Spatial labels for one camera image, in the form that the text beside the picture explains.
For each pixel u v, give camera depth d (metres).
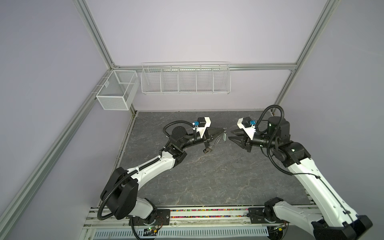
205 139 0.60
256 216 0.72
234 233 0.64
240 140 0.58
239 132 0.64
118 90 1.03
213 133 0.61
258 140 0.57
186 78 0.99
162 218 0.73
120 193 0.42
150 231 0.72
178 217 0.75
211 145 0.62
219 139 0.68
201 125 0.56
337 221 0.37
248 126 0.54
